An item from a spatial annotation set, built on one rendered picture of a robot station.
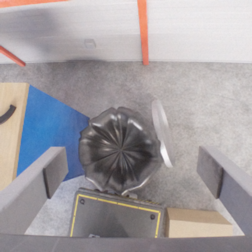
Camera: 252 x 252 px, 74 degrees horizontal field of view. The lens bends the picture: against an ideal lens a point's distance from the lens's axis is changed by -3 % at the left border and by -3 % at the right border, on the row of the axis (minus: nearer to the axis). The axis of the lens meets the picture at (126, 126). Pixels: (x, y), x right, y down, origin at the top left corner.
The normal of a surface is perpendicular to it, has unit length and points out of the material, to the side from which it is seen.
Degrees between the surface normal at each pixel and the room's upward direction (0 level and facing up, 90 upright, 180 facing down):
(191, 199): 0
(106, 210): 0
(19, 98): 0
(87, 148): 52
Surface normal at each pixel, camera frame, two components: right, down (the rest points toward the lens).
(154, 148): -0.39, -0.12
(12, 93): -0.14, -0.15
